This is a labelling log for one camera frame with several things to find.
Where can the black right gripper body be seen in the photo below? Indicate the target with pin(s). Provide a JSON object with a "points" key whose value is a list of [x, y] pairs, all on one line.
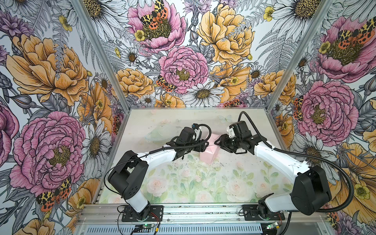
{"points": [[237, 140]]}

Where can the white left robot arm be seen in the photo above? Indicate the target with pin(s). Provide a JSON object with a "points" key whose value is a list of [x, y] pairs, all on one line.
{"points": [[128, 175]]}

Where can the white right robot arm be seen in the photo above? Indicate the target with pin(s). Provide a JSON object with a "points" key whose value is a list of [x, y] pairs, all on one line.
{"points": [[310, 191]]}

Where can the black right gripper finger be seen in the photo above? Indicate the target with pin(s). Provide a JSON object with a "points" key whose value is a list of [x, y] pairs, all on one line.
{"points": [[226, 148], [221, 140]]}

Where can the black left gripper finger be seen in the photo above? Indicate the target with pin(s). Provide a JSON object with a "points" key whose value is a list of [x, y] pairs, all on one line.
{"points": [[200, 138], [200, 148]]}

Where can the purple wrapping paper sheet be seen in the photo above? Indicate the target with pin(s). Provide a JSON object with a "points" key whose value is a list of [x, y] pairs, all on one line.
{"points": [[211, 152]]}

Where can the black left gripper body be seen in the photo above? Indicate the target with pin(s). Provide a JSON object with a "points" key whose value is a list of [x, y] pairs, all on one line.
{"points": [[190, 143]]}

